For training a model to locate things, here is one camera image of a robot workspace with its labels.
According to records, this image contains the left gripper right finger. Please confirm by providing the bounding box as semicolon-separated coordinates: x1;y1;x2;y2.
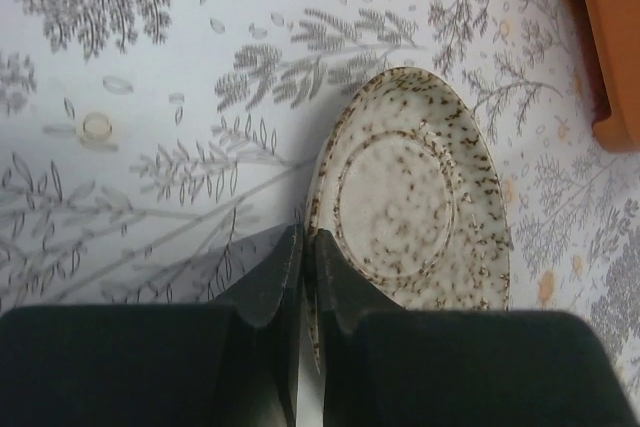
313;230;636;426

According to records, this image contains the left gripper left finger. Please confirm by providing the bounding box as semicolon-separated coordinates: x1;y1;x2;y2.
1;224;304;426

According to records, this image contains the speckled ceramic saucer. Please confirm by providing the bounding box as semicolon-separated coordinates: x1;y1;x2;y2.
302;66;512;376

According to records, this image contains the orange plastic bin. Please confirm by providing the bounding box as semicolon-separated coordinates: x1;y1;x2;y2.
567;0;639;153

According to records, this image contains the floral table mat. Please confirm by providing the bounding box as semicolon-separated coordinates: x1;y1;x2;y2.
1;0;639;374

